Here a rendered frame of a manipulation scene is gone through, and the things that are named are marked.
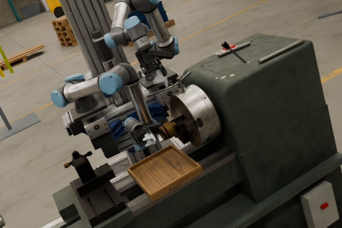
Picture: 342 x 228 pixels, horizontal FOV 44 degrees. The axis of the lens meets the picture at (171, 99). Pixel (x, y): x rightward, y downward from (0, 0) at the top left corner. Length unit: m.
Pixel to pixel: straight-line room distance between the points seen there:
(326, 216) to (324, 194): 0.14
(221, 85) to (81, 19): 1.10
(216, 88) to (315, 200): 0.89
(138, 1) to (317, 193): 1.47
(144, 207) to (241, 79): 0.79
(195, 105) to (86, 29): 1.02
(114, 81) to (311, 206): 1.30
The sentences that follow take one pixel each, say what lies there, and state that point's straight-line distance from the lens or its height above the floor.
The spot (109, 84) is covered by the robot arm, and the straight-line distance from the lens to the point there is 2.26.
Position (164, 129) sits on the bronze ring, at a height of 1.11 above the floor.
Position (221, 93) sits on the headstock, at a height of 1.22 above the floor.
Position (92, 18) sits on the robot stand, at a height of 1.65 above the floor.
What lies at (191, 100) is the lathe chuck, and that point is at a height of 1.21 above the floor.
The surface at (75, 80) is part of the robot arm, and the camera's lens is 2.63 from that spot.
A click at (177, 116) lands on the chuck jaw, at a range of 2.22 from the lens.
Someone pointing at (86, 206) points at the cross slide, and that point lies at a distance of 2.11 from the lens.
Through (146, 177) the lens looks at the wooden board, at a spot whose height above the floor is 0.89.
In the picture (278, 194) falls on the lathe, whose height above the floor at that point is 0.54.
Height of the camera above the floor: 2.03
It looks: 22 degrees down
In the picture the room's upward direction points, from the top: 20 degrees counter-clockwise
